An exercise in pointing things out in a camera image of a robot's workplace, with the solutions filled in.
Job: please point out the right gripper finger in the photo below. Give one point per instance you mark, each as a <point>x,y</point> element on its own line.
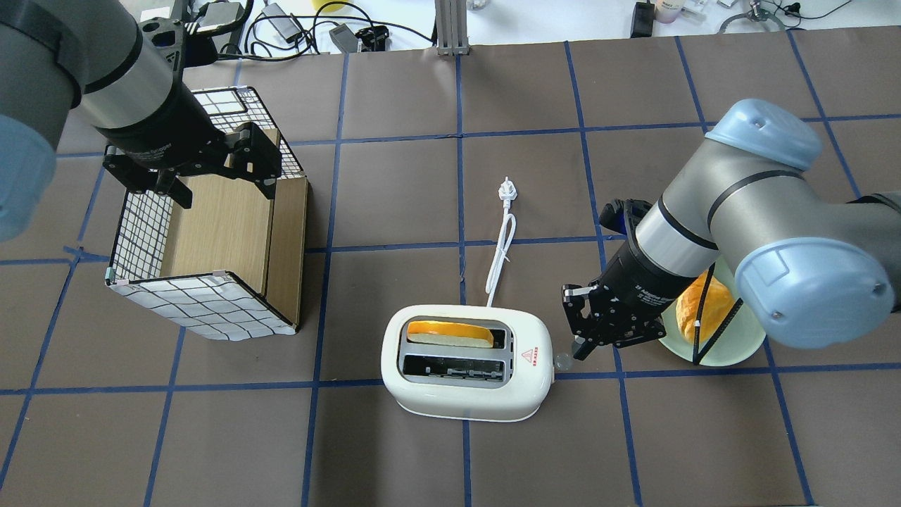
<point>582,347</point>

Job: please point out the white two-slot toaster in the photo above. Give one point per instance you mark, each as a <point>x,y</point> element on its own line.
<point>505,384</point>

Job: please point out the yellow bread slice in toaster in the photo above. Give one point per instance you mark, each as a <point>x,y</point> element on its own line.
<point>444,333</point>

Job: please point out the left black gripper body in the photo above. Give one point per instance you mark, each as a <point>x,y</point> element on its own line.
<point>163,121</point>

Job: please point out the wire basket with wooden shelf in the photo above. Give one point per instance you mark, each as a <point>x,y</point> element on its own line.
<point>231,266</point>

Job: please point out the golden triangular pastry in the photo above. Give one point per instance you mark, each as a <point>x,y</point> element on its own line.
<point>717,304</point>

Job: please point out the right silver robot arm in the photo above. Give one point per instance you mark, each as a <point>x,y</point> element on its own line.
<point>811,272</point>

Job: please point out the aluminium frame post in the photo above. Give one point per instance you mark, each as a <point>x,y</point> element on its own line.
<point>452,38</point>

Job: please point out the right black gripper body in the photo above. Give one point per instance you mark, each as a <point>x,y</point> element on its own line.
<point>628,273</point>

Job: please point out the black power adapter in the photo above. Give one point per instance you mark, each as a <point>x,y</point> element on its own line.
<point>643,20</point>

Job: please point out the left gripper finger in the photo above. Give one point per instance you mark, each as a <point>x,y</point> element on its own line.
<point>168,184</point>

